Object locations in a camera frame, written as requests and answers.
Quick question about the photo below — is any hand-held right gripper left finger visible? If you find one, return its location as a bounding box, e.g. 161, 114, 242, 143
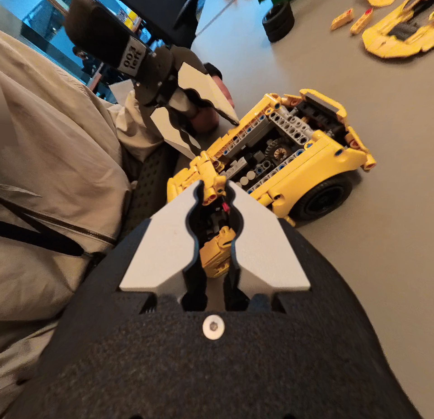
119, 180, 208, 311

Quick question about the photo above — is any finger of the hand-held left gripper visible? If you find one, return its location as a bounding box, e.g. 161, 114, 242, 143
177, 62, 240, 126
149, 105, 203, 160

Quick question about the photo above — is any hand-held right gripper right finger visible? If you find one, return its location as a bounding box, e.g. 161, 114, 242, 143
224, 181, 311, 311

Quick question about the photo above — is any yellow toy car model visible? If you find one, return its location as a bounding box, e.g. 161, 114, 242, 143
166, 88, 377, 279

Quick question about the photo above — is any yellow wedge brick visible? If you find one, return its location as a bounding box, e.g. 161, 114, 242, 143
350, 7, 374, 35

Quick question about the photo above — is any person's left forearm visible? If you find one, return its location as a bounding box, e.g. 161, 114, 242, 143
108, 86, 165, 163

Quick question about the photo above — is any grey desk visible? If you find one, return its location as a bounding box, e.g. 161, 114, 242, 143
108, 0, 434, 419

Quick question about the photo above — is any person's left hand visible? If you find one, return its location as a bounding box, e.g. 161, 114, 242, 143
189, 76, 235, 134

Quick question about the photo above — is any black toy tyre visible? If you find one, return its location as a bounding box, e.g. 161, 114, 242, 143
262, 0, 295, 43

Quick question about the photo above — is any person's beige jacket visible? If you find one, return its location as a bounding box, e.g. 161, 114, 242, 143
0, 30, 133, 409

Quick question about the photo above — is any short yellow toy beam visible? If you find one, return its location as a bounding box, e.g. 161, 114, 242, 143
330, 7, 355, 31

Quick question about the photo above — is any yellow toy car hood section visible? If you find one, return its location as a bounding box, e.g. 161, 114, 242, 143
361, 0, 434, 59

